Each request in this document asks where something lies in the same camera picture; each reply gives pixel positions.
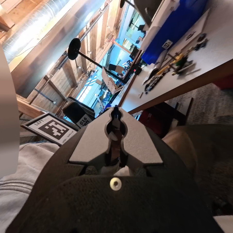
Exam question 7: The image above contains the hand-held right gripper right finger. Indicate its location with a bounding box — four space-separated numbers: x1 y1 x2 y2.
117 107 163 167

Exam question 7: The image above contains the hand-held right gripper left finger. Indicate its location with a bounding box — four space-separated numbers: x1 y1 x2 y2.
68 107 115 167

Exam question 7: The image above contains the yellow black lego gear assembly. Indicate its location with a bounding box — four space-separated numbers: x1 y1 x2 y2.
170 52 198 75

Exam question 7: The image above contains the lego instruction booklet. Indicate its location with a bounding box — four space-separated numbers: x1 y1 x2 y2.
147 9 211 77

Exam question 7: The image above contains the dark under-desk cabinet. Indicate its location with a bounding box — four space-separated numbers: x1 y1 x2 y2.
140 97 193 135

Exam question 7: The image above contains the black round base stand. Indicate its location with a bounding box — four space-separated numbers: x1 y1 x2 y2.
120 0 136 9
67 37 128 84

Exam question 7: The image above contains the blue plastic storage bin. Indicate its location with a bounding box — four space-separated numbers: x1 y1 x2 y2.
141 0 210 65

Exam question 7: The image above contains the dark grey monitor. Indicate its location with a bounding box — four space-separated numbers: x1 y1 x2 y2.
133 0 165 26

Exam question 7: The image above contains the silver ventilation duct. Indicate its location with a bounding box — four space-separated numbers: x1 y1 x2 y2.
4 0 109 99

